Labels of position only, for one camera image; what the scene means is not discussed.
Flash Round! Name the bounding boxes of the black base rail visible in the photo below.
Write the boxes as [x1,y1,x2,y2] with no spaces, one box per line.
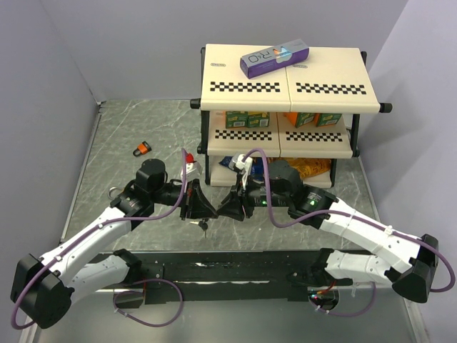
[103,249,361,304]

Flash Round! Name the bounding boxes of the small orange black padlock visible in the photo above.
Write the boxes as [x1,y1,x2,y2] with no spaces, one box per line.
[133,141,151,157]

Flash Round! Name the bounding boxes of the beige three-tier shelf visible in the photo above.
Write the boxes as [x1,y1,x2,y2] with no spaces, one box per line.
[190,44,392,187]

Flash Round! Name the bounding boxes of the green yellow box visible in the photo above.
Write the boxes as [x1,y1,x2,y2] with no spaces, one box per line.
[246,111,270,128]
[225,111,248,129]

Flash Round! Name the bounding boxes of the black-headed key bunch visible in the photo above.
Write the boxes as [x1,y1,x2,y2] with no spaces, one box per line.
[190,219,209,239]

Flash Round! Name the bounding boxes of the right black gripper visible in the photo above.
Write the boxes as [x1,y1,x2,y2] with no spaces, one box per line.
[216,171,291,221]

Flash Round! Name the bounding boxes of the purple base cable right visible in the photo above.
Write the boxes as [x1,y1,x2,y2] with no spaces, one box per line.
[308,282,378,317]

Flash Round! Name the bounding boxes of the orange green box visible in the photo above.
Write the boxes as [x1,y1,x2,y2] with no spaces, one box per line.
[283,112,316,128]

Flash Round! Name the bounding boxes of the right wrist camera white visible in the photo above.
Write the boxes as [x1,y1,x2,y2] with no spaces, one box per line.
[228,154,253,188]

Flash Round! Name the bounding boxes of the green box right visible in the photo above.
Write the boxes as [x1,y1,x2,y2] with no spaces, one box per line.
[313,113,342,127]

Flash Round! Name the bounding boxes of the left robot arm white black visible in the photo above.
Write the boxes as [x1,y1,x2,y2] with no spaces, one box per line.
[11,159,218,330]

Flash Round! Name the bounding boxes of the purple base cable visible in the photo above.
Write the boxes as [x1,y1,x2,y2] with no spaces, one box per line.
[113,277,185,328]
[308,282,378,317]

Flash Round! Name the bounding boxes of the brass padlock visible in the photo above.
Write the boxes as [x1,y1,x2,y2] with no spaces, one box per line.
[107,187,123,200]

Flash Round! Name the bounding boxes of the green yellow box left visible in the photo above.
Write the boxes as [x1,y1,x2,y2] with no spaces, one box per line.
[225,111,248,129]

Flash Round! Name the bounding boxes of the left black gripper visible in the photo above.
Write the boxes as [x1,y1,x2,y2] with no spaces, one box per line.
[151,177,218,220]

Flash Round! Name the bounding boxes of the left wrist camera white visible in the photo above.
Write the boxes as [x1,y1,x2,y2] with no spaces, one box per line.
[180,153,203,182]

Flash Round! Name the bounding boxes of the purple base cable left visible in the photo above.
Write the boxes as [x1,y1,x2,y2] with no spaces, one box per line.
[113,277,185,328]

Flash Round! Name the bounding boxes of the orange snack bag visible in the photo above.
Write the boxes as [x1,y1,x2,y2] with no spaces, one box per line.
[267,157,331,180]

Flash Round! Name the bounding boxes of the purple toothpaste box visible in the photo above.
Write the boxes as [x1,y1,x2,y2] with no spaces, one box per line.
[240,39,310,79]

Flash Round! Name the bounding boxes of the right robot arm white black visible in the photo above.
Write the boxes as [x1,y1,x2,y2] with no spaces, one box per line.
[218,159,438,303]

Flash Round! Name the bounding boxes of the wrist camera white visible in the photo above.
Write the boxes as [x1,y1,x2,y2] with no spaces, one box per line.
[180,153,203,182]
[228,154,253,188]

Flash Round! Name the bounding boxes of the blue snack bag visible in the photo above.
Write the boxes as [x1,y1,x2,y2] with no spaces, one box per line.
[219,156,263,177]

